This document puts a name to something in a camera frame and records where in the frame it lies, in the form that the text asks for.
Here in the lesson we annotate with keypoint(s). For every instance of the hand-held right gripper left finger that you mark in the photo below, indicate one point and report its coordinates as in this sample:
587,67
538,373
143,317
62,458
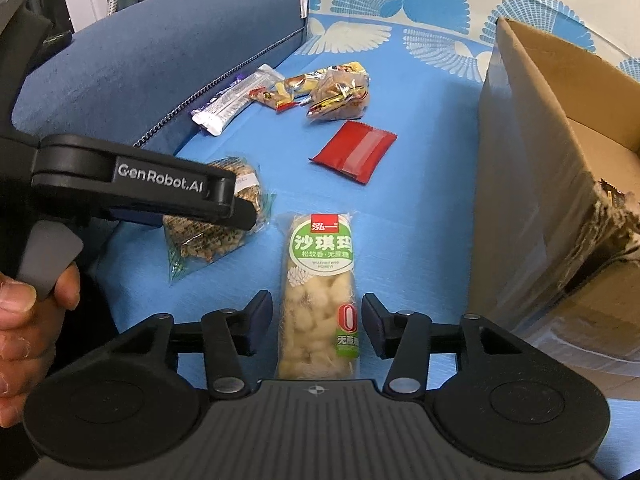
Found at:
257,317

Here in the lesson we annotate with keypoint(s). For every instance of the silver packet with purple end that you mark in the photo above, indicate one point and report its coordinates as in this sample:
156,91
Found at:
225,105

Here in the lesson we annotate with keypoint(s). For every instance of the red snack packet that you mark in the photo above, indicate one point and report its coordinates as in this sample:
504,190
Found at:
352,150

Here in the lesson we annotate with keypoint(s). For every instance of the clear packet of seeded crackers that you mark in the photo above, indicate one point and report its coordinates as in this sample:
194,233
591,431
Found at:
200,245

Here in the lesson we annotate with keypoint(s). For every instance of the yellow orange snack packet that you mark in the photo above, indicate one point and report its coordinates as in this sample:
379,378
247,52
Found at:
287,87

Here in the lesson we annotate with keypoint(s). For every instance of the white sofa tag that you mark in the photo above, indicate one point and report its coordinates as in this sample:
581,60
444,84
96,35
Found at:
304,7

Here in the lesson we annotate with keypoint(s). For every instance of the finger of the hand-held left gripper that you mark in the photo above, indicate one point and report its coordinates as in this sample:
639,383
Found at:
240,217

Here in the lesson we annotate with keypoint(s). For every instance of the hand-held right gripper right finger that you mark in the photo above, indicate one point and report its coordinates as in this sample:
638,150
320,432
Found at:
372,320

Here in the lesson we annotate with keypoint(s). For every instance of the person's left hand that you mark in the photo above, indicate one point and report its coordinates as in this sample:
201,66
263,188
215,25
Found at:
20,340

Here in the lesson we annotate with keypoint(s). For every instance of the dark snack packet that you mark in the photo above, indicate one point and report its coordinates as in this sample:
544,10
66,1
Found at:
617,210

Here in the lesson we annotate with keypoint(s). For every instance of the cardboard box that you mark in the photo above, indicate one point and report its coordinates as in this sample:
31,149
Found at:
530,160

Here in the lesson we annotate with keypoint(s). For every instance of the clear bag of brown snacks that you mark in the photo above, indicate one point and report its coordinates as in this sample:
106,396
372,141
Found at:
340,92

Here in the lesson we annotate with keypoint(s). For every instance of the green label puffed snack packet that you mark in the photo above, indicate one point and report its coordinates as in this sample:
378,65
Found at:
320,280

